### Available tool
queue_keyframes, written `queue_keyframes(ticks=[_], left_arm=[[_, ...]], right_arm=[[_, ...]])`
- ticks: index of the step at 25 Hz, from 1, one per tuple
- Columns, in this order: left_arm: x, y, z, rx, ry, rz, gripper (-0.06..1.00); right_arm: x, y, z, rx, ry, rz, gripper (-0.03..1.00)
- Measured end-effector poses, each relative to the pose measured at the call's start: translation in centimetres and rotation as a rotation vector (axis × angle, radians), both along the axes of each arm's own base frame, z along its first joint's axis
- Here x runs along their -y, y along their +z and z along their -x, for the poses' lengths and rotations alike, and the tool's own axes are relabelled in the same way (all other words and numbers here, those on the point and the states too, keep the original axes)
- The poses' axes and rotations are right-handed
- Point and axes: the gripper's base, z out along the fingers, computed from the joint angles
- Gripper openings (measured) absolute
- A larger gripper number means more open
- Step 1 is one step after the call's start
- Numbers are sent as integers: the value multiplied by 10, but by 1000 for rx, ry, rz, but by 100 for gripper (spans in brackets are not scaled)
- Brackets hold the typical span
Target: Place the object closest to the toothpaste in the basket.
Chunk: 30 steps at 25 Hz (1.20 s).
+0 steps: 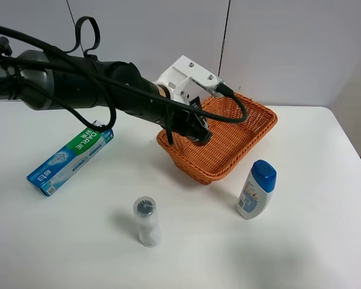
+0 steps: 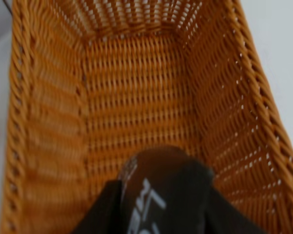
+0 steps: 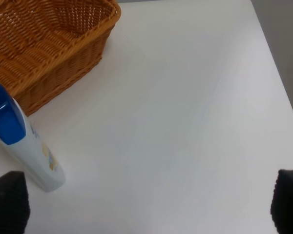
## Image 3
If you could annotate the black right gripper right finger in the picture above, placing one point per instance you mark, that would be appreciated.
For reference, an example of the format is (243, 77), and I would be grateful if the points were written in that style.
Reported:
(282, 202)

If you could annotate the orange wicker basket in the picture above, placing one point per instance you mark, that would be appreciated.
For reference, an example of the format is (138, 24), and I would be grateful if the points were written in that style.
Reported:
(48, 45)

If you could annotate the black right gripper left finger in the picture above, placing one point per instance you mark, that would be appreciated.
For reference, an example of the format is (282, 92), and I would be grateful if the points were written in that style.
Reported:
(14, 203)

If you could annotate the white blue-capped shampoo bottle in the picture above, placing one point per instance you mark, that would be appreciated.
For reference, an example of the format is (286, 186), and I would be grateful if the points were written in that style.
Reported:
(22, 141)

